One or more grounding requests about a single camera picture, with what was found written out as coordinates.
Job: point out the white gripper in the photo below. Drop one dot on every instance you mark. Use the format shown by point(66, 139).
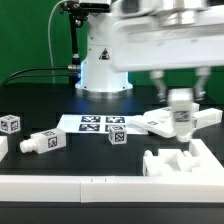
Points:
point(142, 44)

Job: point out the white chair seat block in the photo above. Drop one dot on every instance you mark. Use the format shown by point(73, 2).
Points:
point(169, 162)

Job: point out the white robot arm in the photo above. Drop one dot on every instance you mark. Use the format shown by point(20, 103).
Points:
point(98, 76)

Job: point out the white chair back piece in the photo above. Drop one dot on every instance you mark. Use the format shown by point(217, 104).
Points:
point(158, 121)

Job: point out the small white tag cube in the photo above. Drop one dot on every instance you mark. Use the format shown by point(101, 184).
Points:
point(117, 134)

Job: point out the white tag sheet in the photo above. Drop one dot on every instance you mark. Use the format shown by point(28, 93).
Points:
point(96, 124)

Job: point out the white tag cube far left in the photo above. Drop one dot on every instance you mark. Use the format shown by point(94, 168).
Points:
point(10, 124)

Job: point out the white block left edge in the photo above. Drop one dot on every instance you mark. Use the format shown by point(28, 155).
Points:
point(3, 147)

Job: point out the white right fence rail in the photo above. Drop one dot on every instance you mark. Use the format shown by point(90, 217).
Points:
point(208, 164)

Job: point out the white fence rail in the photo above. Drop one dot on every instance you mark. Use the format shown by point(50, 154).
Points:
point(22, 188)
point(208, 164)

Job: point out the white front fence rail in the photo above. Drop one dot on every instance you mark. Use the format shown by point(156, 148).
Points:
point(22, 188)

